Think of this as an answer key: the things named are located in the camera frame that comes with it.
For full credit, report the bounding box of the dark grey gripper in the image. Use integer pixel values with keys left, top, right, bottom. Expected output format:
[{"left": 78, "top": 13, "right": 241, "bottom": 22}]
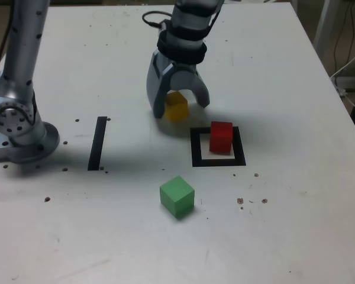
[{"left": 146, "top": 52, "right": 211, "bottom": 120}]

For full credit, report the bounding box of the yellow cube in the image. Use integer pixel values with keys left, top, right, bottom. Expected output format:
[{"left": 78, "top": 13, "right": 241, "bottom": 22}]
[{"left": 163, "top": 91, "right": 189, "bottom": 122}]

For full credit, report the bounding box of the red cube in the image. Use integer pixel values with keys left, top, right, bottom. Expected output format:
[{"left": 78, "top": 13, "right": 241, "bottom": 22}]
[{"left": 209, "top": 121, "right": 234, "bottom": 154}]

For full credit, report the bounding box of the green cube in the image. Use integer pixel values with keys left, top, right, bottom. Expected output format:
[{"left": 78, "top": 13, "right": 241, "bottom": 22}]
[{"left": 159, "top": 175, "right": 195, "bottom": 220}]

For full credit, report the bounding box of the black tape square outline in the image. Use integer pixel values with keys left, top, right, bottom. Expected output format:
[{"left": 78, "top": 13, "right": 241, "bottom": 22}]
[{"left": 189, "top": 126, "right": 247, "bottom": 167}]

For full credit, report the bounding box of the black tape strip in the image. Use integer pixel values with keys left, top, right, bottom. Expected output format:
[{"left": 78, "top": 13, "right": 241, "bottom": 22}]
[{"left": 87, "top": 116, "right": 108, "bottom": 172}]

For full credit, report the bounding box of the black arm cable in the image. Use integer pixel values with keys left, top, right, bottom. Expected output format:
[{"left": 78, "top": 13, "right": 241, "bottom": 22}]
[{"left": 141, "top": 11, "right": 171, "bottom": 30}]

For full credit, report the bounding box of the white frame leg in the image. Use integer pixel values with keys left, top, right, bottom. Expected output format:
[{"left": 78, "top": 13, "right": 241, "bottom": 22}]
[{"left": 313, "top": 0, "right": 335, "bottom": 53}]

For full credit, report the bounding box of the white cable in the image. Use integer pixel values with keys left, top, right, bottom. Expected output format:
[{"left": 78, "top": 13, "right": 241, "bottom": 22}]
[{"left": 330, "top": 44, "right": 355, "bottom": 111}]

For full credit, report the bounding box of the thin black cable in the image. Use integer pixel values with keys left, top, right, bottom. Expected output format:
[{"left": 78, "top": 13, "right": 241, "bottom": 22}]
[
  {"left": 333, "top": 0, "right": 353, "bottom": 76},
  {"left": 347, "top": 0, "right": 355, "bottom": 66}
]

